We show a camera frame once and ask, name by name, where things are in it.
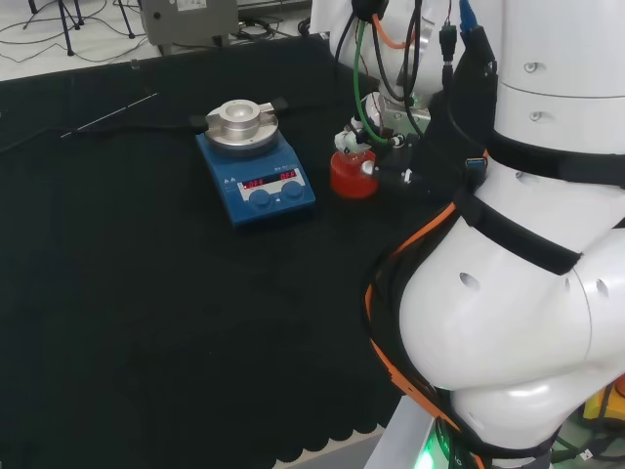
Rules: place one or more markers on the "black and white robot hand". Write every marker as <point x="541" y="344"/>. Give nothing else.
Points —
<point x="400" y="156"/>

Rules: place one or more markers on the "clear glass round-bottom flask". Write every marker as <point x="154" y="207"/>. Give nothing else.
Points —
<point x="349" y="157"/>

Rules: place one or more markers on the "heater with blue base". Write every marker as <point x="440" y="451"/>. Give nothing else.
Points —
<point x="266" y="207"/>

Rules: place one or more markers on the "grey metal box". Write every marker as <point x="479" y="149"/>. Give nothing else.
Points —
<point x="190" y="22"/>

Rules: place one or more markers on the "black bench cloth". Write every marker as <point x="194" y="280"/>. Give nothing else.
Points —
<point x="171" y="303"/>

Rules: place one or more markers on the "yellow stop button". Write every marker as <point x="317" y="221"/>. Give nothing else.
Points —
<point x="598" y="408"/>

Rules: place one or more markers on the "black tripod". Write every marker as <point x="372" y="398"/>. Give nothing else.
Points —
<point x="68" y="19"/>

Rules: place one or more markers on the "grey metal base plate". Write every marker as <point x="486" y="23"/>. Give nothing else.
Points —
<point x="401" y="439"/>

